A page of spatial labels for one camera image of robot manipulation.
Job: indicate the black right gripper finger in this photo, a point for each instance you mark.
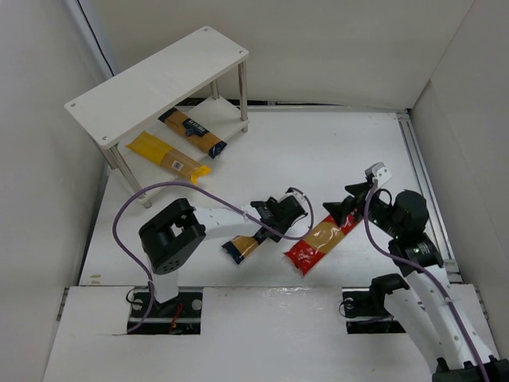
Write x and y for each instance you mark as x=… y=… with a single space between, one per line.
x=344 y=212
x=360 y=190

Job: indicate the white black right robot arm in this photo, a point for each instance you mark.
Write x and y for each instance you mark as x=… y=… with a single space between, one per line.
x=419 y=295

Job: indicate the white two-tier shelf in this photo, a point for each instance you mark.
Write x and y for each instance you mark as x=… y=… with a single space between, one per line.
x=115 y=112

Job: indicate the red spaghetti bag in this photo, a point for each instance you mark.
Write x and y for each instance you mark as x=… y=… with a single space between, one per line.
x=306 y=253

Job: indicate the aluminium frame rail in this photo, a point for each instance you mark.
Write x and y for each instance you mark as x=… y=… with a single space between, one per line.
x=436 y=226

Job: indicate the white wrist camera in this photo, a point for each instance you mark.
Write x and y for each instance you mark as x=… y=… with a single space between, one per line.
x=298 y=195
x=377 y=175

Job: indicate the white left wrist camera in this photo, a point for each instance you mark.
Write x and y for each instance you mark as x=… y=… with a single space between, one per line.
x=298 y=195

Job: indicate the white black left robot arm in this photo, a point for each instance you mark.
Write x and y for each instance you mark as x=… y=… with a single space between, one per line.
x=169 y=238

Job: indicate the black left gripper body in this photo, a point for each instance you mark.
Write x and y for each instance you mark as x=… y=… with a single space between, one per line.
x=269 y=219

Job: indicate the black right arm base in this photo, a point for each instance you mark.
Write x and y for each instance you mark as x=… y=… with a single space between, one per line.
x=363 y=316

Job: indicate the blue spaghetti bag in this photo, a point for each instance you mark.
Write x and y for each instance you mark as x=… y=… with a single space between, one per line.
x=240 y=247
x=193 y=132

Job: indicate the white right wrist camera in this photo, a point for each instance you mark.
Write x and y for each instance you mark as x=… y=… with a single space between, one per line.
x=377 y=175

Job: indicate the yellow spaghetti bag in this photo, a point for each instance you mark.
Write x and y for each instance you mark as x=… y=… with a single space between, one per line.
x=167 y=157

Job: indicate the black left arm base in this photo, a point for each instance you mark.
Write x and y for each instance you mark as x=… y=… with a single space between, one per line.
x=179 y=316

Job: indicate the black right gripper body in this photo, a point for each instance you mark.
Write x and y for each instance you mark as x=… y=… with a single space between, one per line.
x=355 y=203

